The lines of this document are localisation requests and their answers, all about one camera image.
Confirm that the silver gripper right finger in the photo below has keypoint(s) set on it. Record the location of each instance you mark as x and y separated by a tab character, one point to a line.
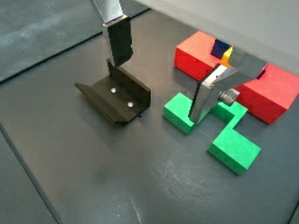
216	88

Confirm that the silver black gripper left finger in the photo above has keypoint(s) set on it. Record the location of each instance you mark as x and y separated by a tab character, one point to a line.
116	29

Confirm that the green stepped block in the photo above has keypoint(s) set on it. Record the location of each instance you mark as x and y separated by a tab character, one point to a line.
231	148

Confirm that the red base board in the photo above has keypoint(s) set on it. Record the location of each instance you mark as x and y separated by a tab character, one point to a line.
267	96

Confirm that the black angle fixture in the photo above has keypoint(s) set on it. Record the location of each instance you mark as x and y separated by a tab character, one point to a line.
119	96

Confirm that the yellow long bar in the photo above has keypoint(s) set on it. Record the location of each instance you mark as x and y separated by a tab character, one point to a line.
224	60

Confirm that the dark blue block left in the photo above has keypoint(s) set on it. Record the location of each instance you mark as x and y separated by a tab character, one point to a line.
219	48

